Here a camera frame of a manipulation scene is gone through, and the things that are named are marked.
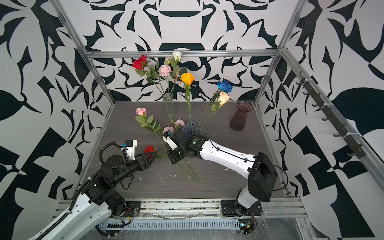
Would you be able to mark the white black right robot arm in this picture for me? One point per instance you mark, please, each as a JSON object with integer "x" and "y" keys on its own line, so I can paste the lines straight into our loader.
{"x": 260, "y": 172}

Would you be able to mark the white slotted cable duct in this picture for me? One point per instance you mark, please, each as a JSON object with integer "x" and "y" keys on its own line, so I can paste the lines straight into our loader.
{"x": 174, "y": 224}

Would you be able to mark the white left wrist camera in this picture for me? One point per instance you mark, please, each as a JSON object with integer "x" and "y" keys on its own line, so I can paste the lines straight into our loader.
{"x": 128, "y": 149}

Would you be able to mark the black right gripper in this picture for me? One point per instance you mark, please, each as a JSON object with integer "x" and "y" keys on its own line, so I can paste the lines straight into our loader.
{"x": 172, "y": 155}

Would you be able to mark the clear glass vase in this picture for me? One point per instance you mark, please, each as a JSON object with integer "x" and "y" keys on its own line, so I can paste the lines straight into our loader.
{"x": 169, "y": 105}

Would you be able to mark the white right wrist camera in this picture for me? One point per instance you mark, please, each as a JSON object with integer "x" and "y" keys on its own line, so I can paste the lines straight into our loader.
{"x": 169, "y": 141}

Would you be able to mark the red rose stem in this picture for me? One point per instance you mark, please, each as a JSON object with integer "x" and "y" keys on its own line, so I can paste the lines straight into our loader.
{"x": 149, "y": 72}

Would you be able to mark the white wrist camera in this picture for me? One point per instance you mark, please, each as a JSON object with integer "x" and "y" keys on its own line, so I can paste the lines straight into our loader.
{"x": 128, "y": 149}
{"x": 169, "y": 141}

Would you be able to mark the pink peony flower stem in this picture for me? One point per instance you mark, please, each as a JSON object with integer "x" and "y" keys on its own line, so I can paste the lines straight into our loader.
{"x": 164, "y": 72}

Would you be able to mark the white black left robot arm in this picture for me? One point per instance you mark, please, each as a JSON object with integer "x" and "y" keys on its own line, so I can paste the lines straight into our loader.
{"x": 96, "y": 200}

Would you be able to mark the smoky pink glass vase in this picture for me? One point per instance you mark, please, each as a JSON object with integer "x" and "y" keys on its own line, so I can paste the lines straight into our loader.
{"x": 238, "y": 121}

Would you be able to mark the small pink carnation stem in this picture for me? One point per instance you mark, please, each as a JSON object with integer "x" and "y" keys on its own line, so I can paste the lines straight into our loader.
{"x": 192, "y": 172}

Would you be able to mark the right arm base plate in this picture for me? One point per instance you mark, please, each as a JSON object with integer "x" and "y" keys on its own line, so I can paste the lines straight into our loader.
{"x": 230, "y": 208}

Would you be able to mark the peach rose stem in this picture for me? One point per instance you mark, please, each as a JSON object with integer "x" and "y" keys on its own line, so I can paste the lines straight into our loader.
{"x": 218, "y": 101}

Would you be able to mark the orange rose stem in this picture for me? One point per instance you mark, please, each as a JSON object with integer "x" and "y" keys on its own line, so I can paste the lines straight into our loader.
{"x": 187, "y": 79}

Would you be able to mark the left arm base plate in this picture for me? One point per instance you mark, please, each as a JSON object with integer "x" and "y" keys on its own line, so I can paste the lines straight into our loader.
{"x": 131, "y": 209}

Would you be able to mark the purple blue glass vase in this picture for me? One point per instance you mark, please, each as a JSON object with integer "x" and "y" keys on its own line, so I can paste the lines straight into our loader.
{"x": 192, "y": 129}

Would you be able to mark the aluminium front rail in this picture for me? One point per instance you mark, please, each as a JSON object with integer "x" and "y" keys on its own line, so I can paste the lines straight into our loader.
{"x": 211, "y": 208}

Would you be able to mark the blue rose stem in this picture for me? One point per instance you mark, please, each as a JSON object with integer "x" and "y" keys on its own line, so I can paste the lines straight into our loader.
{"x": 222, "y": 85}

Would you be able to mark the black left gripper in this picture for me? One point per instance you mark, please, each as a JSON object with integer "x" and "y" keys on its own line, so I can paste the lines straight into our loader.
{"x": 141, "y": 162}

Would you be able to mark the red rose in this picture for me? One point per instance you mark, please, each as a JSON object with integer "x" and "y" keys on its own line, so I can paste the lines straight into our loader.
{"x": 149, "y": 149}

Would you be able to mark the black wall hook rack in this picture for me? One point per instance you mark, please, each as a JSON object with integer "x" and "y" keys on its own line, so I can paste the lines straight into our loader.
{"x": 334, "y": 116}

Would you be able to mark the white rose stem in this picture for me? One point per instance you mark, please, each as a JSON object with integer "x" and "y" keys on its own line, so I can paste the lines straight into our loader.
{"x": 176, "y": 70}

